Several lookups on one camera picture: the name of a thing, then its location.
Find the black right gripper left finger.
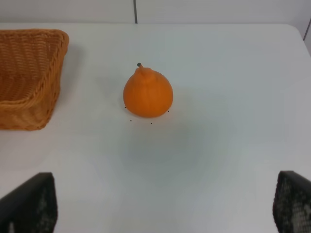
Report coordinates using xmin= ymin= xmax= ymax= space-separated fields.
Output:
xmin=0 ymin=172 xmax=58 ymax=233

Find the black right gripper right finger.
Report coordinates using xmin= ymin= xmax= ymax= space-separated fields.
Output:
xmin=273 ymin=171 xmax=311 ymax=233

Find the orange fruit with stem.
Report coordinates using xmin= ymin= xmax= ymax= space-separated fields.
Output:
xmin=123 ymin=63 xmax=173 ymax=118

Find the woven wicker basket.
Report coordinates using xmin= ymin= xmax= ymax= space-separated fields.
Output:
xmin=0 ymin=29 xmax=69 ymax=131

